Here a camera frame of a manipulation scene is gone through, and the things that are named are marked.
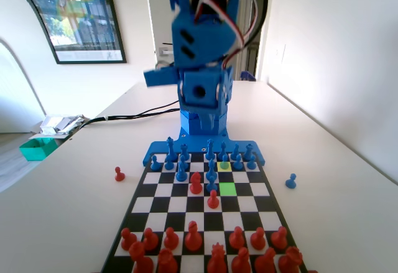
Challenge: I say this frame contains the red chess piece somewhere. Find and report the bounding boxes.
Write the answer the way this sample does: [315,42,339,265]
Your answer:
[157,248,179,273]

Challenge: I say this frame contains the white arched panel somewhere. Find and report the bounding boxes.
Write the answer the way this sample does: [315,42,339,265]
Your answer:
[0,0,58,134]

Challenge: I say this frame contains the red chess bishop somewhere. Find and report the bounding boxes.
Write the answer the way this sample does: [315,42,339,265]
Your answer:
[230,247,252,273]
[184,220,203,252]

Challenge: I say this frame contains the black camera cable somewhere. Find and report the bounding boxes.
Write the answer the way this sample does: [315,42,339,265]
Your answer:
[248,0,272,49]

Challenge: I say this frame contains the black framed poster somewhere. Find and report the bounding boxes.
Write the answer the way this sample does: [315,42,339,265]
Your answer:
[0,0,127,65]

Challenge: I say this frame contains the blue chess queen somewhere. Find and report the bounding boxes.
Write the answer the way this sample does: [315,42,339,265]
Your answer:
[165,136,176,164]

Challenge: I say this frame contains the green plastic box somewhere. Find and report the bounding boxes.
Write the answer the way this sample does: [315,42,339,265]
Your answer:
[19,137,58,162]

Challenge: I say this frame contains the black and white chessboard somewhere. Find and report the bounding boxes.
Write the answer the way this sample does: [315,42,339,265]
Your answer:
[99,151,308,273]

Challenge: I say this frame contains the white red servo wires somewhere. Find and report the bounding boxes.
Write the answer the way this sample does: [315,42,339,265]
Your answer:
[194,0,261,68]

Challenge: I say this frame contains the red chess rook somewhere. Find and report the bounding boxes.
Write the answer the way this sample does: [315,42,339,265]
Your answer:
[128,241,155,273]
[277,246,303,273]

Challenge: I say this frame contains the blue pawn centre left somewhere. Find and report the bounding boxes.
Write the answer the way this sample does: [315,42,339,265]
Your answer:
[206,158,217,180]

